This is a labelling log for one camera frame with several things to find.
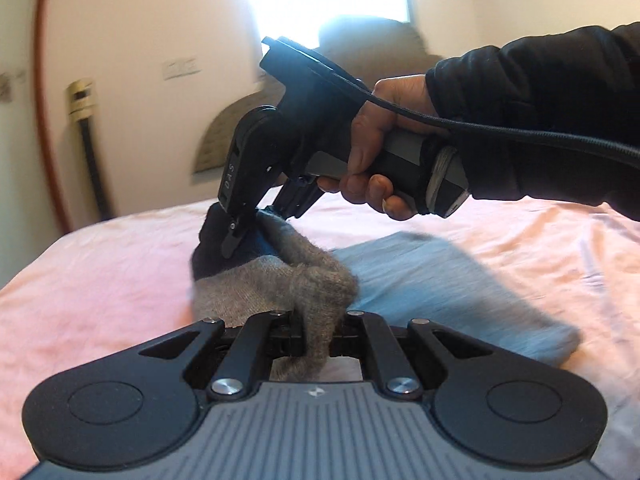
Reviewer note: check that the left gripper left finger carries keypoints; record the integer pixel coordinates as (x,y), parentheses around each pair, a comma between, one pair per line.
(264,338)

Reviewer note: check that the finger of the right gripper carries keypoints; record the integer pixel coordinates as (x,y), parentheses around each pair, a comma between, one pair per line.
(273,212)
(238,241)

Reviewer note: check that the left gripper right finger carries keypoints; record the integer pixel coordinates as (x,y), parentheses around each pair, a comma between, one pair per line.
(371,341)

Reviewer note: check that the navy blue garment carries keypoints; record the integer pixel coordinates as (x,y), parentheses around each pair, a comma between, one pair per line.
(207,261)

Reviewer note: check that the grey knitted garment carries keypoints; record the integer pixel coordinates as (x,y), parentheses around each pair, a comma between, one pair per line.
(275,268)

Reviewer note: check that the black sleeved right forearm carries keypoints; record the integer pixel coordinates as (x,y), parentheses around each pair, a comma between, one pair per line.
(583,82)

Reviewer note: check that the person right hand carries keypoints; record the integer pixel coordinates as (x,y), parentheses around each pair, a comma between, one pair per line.
(369,129)

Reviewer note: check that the light blue folded garment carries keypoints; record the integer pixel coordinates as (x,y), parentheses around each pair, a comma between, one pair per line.
(409,275)

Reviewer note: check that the pink bed sheet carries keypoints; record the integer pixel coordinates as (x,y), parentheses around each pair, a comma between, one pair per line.
(107,287)

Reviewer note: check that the gold tower fan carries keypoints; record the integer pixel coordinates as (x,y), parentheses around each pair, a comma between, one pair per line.
(81,106)

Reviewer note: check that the white wall socket plate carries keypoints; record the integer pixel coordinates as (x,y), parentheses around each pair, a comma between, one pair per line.
(180,67)

